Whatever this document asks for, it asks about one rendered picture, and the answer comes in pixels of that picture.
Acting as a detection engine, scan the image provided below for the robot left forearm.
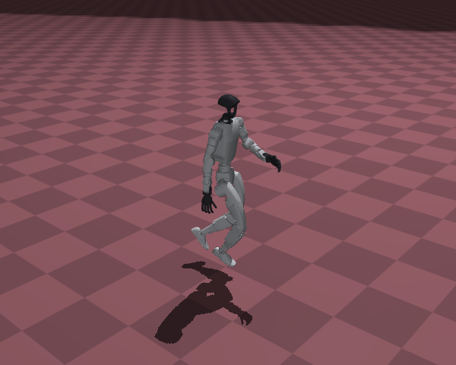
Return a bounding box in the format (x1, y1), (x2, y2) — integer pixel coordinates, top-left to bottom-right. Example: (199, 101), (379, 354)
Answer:
(250, 142), (266, 162)

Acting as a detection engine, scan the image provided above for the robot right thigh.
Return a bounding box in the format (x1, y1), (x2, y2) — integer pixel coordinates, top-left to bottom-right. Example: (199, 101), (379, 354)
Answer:
(214, 178), (247, 235)

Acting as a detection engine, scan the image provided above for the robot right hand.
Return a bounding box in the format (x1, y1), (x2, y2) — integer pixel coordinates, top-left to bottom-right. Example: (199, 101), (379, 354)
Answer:
(201, 186), (217, 214)

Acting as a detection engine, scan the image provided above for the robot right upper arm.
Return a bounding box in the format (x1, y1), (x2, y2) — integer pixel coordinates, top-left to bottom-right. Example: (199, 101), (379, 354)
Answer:
(203, 126), (223, 165)

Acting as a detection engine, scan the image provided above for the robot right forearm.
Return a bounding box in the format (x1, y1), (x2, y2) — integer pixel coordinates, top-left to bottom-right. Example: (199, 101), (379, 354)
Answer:
(202, 158), (214, 193)

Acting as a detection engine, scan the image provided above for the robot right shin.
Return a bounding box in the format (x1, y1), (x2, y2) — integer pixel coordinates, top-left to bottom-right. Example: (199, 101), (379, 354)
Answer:
(219, 224), (247, 255)

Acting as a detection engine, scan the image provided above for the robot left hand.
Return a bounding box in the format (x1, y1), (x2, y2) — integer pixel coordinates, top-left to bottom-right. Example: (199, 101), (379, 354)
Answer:
(262, 153), (281, 173)

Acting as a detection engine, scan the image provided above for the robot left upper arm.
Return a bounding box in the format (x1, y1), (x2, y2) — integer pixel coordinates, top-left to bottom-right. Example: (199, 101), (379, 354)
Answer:
(235, 117), (254, 149)

